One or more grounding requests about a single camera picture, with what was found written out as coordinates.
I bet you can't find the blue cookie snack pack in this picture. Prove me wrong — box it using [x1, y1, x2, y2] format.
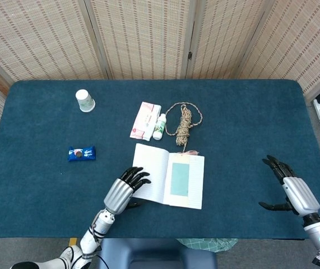
[67, 145, 97, 163]

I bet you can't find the blue chair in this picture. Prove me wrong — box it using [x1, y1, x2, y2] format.
[96, 238, 218, 269]

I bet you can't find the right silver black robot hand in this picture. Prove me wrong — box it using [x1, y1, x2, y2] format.
[258, 155, 320, 218]

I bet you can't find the pink wet wipes pack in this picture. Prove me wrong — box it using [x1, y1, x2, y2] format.
[129, 101, 163, 142]

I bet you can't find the coiled tan braided rope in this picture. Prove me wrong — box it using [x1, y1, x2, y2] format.
[164, 101, 204, 147]

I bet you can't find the white lined notebook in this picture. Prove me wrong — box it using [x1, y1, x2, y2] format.
[131, 143, 206, 210]

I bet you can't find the dark teal felt table cover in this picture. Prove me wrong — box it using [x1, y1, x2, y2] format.
[0, 79, 320, 241]

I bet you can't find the small white green bottle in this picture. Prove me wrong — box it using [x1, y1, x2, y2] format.
[152, 113, 167, 141]

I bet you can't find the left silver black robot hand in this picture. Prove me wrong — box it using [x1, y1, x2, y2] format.
[103, 166, 152, 216]

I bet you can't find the upturned white paper cup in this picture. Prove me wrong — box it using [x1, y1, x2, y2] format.
[75, 89, 96, 113]

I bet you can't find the green checked cloth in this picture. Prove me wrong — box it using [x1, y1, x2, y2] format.
[176, 238, 238, 253]

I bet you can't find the woven bamboo folding screen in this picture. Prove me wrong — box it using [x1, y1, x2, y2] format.
[0, 0, 320, 131]

